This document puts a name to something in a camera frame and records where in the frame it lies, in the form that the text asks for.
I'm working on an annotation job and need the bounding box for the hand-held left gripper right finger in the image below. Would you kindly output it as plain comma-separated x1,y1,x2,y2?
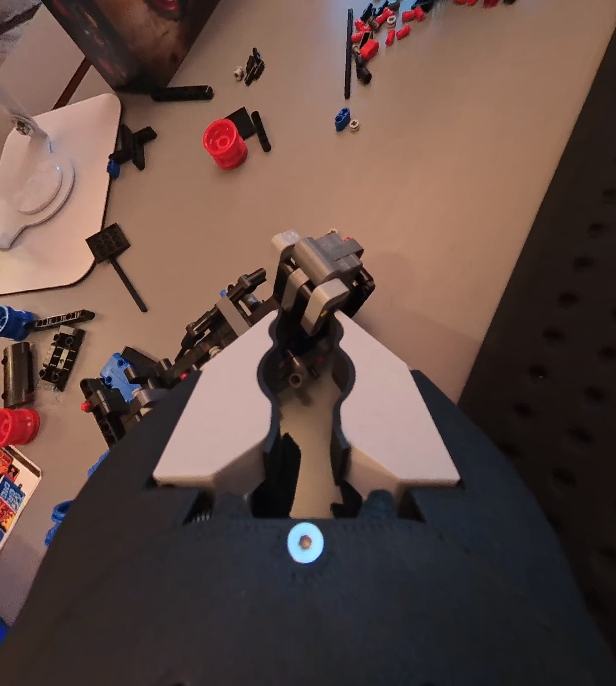
331,312,462,511

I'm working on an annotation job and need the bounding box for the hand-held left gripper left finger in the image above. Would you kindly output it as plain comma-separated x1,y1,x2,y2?
152,312,277,506

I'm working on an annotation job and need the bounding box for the toy brick vehicle chassis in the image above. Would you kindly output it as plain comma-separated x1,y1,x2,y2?
79,228,377,451

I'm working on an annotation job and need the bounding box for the grey desk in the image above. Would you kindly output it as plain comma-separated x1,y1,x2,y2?
0,0,616,628

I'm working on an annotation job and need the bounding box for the long black axle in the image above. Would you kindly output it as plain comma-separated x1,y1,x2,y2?
111,260,149,314
344,8,354,100

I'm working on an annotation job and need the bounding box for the blue wheel rim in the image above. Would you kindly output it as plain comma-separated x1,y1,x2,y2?
45,499,75,546
0,304,35,342

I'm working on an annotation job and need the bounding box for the black holed beam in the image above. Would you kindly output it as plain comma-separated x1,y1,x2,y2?
32,309,96,329
250,110,272,153

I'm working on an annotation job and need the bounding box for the black cylinder brick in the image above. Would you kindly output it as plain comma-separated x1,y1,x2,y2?
2,343,38,408

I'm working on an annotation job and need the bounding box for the red wheel rim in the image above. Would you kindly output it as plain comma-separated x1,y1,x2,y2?
202,119,248,171
0,408,41,448

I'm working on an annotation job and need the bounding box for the black perforated panel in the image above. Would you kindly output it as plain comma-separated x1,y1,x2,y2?
457,0,616,686

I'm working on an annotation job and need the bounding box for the white stand base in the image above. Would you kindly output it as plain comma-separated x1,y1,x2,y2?
0,94,122,298

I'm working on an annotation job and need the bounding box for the black bent beam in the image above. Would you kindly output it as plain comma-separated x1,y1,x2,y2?
109,124,145,171

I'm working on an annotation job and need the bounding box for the dark flat panel piece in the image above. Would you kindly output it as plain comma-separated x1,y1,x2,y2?
222,107,256,141

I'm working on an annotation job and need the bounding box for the thick black beam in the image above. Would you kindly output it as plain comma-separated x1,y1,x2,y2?
151,85,215,103

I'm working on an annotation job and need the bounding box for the black pin cluster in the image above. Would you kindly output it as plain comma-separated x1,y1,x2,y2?
244,47,266,86

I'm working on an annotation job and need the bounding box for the pile of small brick pieces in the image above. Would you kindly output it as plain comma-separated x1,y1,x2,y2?
352,0,517,86

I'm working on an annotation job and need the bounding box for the toy set box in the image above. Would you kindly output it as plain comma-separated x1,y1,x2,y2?
41,0,220,93

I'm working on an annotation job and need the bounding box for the black frame brick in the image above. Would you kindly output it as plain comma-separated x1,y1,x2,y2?
39,327,87,392

